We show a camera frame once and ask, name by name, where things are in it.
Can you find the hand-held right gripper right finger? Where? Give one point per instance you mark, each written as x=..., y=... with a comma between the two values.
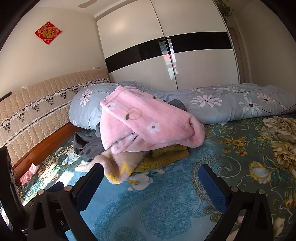
x=212, y=193

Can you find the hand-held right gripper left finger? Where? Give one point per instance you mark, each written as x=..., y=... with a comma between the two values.
x=85, y=197

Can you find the pink floral fleece garment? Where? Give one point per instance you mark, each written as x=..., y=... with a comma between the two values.
x=143, y=120

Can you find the small pink cloth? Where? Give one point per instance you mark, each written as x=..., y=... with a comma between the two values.
x=29, y=175

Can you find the beige fuzzy sweater yellow pattern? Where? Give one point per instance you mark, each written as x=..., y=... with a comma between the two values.
x=120, y=162

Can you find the teal floral bed sheet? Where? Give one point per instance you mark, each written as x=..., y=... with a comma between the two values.
x=161, y=208

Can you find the yellow knitted sweater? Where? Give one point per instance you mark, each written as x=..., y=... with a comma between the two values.
x=161, y=160

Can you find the beige quilted headboard cover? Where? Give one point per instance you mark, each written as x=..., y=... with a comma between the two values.
x=34, y=111

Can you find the grey-blue floral pillow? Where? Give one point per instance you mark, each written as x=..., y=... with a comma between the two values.
x=219, y=104

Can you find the white wardrobe with black stripe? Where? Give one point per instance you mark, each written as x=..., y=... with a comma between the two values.
x=138, y=27

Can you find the wooden bed frame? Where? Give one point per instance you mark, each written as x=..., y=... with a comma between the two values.
x=46, y=143

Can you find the red diamond wall decoration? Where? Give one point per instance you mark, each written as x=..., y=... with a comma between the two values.
x=48, y=33

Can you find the green leafy wall plant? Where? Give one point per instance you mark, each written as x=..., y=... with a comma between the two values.
x=224, y=8

